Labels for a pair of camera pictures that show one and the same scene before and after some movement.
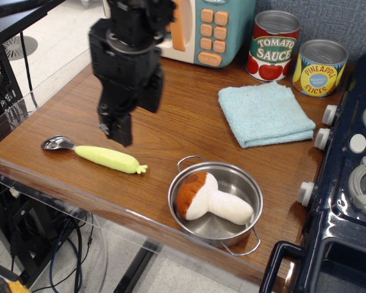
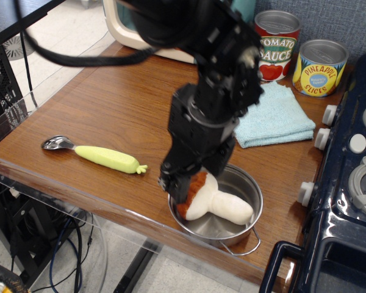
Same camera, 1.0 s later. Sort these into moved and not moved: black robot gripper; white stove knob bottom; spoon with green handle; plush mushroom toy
Moved: black robot gripper
Not moved: white stove knob bottom; spoon with green handle; plush mushroom toy
